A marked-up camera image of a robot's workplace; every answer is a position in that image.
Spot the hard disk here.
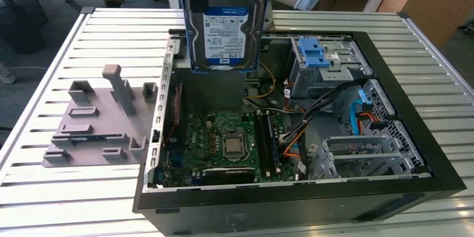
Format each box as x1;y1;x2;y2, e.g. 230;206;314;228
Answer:
175;0;274;75

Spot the metal disk bay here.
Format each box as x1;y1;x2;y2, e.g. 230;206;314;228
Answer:
321;135;424;180

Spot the grey power supply unit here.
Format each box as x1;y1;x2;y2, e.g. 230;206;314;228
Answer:
174;39;249;113

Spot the blue plastic latch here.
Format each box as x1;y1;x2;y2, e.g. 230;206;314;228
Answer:
297;38;334;68

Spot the black mesh bin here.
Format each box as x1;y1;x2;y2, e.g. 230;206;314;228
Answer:
0;0;50;54

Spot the metal optical drive cage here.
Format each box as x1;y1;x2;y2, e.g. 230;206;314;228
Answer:
287;37;374;101

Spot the CPU socket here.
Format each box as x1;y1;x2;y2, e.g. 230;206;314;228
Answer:
221;130;250;163

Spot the grey parts rack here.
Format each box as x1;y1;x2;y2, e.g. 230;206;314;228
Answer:
42;64;161;169

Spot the silver CPU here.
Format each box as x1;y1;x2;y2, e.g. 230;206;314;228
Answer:
225;136;246;156

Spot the green motherboard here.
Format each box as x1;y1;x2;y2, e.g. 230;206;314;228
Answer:
162;110;301;186

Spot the black RAM slot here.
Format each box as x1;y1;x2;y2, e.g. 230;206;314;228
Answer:
266;110;281;174
255;110;271;177

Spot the white desk foot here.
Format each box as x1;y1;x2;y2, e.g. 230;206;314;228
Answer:
0;60;16;85

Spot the black graphics card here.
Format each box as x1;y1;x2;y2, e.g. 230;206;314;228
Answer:
202;166;257;185

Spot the black office chair base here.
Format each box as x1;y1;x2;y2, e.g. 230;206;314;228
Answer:
458;19;474;35

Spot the black PC case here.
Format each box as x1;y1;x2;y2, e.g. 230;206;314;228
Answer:
133;28;466;236

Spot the yellow power wire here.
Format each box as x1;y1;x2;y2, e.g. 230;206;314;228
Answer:
245;62;278;99

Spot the black wire bundle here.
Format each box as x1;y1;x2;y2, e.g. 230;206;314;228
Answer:
279;77;374;145

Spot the blue data wire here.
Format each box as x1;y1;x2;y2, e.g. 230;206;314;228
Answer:
348;89;369;138

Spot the orange red power wire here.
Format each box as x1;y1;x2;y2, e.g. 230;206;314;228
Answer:
283;112;388;160

